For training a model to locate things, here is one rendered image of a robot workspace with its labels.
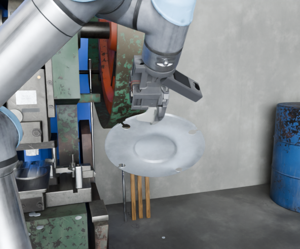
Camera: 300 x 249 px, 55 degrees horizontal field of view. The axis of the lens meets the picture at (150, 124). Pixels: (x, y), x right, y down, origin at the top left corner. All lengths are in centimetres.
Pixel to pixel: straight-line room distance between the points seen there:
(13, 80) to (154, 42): 24
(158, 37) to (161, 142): 38
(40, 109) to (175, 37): 77
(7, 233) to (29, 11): 46
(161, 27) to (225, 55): 233
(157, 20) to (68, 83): 68
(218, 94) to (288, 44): 90
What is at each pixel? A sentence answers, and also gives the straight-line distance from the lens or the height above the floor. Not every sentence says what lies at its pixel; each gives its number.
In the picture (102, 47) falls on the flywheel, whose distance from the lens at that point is 156.
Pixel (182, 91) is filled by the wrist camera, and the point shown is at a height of 112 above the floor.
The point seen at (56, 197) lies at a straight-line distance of 120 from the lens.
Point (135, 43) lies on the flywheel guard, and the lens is 88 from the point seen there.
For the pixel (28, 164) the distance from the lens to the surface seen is 131.
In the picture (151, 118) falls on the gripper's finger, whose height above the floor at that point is 105.
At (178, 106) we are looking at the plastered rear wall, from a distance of 262.
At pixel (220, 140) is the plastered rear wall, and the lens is 288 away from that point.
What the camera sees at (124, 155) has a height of 91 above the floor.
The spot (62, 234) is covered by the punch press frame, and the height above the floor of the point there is 57.
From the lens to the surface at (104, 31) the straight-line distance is 124.
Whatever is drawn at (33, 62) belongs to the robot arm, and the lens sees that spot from 44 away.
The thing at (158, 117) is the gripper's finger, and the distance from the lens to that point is 68.
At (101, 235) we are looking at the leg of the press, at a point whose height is 58.
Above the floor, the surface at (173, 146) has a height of 95.
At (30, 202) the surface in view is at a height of 69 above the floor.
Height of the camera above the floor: 116
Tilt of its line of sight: 10 degrees down
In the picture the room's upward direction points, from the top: straight up
